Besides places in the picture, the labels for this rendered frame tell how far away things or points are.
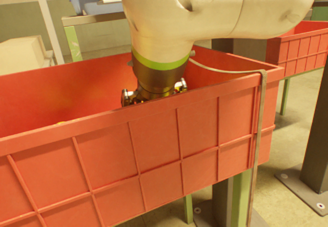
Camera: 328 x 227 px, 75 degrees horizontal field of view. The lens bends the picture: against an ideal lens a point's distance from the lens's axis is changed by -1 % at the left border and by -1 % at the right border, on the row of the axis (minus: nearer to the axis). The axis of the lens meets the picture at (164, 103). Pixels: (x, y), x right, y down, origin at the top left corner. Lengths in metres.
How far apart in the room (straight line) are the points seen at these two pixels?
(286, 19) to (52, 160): 0.35
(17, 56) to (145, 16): 1.86
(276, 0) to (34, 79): 0.61
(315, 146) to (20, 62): 2.06
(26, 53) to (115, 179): 1.76
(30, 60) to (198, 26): 1.87
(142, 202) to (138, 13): 0.32
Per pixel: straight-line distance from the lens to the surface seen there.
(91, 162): 0.35
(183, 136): 0.38
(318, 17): 7.13
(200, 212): 1.21
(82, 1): 1.06
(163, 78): 0.33
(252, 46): 0.69
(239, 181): 0.59
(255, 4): 0.27
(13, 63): 2.08
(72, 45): 0.99
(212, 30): 0.27
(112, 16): 1.00
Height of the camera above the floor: 0.97
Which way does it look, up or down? 25 degrees down
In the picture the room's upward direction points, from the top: 6 degrees counter-clockwise
